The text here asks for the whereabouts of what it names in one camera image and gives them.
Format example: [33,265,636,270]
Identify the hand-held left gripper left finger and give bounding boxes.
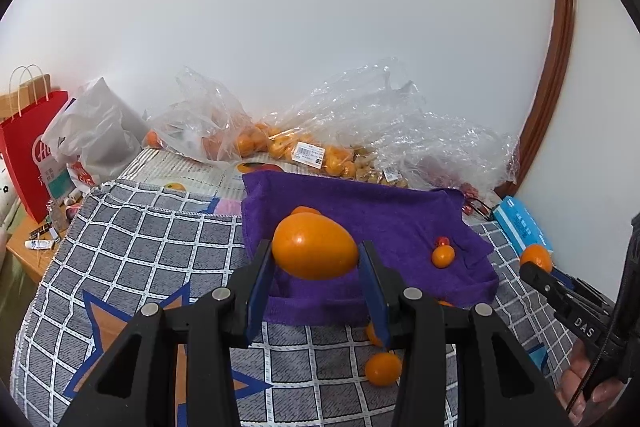
[57,239,276,427]

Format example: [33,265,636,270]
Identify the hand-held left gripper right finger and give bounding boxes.
[357,241,573,427]

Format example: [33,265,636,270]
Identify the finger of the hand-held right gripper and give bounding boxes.
[519,263,576,310]
[550,268,613,308]

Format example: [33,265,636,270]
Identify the purple towel covered tray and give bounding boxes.
[241,170,500,327]

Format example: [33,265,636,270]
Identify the person's right hand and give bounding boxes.
[555,337,626,425]

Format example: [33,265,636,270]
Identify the blue tissue pack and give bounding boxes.
[492,195,556,258]

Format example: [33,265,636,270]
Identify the black eyeglasses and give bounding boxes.
[460,192,498,218]

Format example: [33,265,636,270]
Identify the grey checkered star blanket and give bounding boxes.
[10,179,621,427]

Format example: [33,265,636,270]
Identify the pile of bagged yellow berries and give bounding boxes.
[345,147,408,188]

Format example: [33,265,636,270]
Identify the pile of bagged cherry tomatoes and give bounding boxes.
[415,157,481,202]

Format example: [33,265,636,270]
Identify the pile of bagged tangerines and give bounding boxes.
[200,122,358,180]

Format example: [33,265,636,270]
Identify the clear plastic bag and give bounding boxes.
[250,57,426,180]
[145,66,261,165]
[375,109,521,198]

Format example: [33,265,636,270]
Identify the white plastic bag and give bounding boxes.
[41,77,143,190]

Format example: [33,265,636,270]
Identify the wooden nightstand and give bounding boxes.
[5,202,76,285]

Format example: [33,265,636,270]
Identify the red paper shopping bag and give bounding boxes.
[0,64,70,224]

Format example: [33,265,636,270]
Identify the brown wooden door frame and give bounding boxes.
[517,0,577,190]

